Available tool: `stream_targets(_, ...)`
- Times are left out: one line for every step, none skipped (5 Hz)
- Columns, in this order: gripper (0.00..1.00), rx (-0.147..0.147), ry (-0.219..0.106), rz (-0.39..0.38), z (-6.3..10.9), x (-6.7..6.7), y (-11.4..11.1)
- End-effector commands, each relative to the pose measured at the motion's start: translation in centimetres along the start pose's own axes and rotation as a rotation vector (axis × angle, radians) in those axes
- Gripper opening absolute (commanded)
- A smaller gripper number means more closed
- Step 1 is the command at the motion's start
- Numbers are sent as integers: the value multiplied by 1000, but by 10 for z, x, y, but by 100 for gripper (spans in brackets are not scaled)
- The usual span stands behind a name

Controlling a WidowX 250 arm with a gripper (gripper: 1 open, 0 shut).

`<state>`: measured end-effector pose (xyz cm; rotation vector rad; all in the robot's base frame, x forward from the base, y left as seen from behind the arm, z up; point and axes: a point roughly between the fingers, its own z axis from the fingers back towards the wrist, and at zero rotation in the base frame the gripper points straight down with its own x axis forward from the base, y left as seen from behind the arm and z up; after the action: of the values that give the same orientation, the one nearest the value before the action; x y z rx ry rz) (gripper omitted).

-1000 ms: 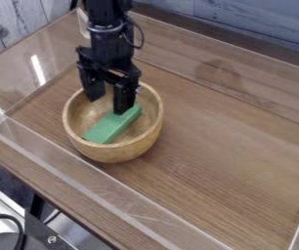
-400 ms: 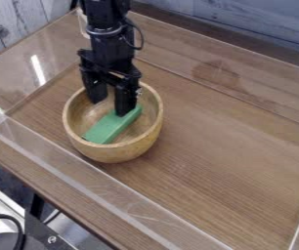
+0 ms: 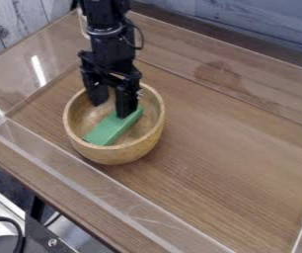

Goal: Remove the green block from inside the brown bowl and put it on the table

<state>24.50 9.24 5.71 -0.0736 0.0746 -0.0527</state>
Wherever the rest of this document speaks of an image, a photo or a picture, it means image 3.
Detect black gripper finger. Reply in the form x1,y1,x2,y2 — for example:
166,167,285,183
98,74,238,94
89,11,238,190
116,85,140,119
79,68,109,107

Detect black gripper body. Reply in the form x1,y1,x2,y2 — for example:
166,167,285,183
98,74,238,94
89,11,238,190
75,26,144,92

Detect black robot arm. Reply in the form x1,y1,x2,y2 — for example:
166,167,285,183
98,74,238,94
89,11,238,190
77,0,144,119

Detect green rectangular block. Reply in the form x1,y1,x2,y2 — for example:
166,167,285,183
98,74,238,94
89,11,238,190
82,107,144,146

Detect brown wooden bowl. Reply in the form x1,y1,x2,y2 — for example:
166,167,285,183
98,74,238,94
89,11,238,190
62,83,165,165

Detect black table leg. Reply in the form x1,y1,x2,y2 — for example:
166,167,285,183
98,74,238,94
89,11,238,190
30,197,46,222

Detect clear acrylic corner bracket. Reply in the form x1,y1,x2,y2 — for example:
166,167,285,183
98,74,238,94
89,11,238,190
77,7,90,40

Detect clear acrylic tray wall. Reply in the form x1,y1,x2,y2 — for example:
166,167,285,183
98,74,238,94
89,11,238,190
0,5,302,253

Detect black metal bracket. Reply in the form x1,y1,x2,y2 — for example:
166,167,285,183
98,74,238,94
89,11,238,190
23,216,78,253

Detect black cable loop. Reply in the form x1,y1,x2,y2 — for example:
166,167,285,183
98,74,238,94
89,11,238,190
0,215,27,253

